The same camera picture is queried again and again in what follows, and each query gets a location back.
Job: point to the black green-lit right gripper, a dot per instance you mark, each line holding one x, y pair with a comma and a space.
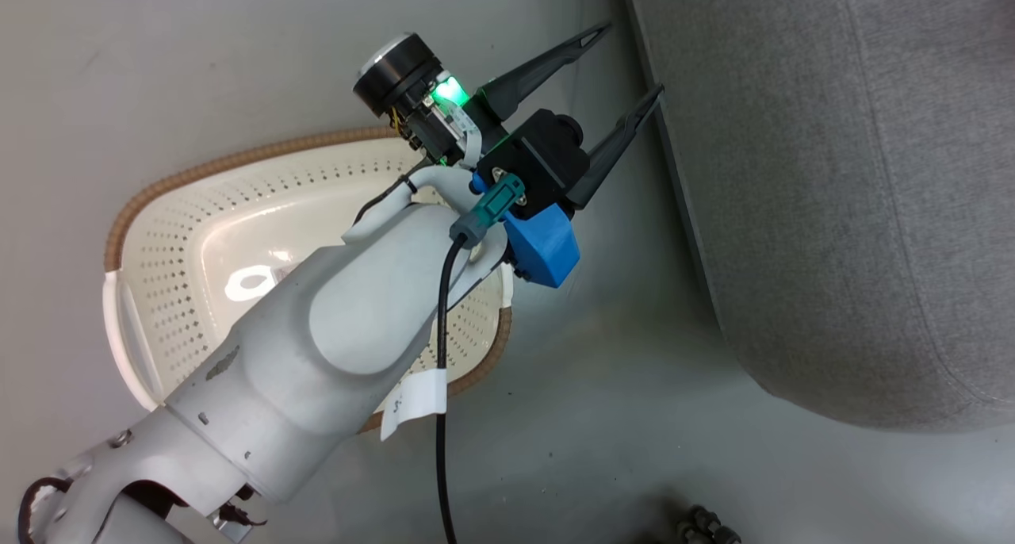
404, 72

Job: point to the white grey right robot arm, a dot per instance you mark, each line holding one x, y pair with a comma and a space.
317, 330

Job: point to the white perforated laundry basket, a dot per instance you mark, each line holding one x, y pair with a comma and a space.
174, 250

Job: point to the grey fabric sofa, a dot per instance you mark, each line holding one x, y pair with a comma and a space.
833, 171

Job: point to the dark ribbed metal fitting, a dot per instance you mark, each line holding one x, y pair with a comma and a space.
706, 526

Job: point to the black wrist camera blue mount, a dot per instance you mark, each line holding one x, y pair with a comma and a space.
543, 159

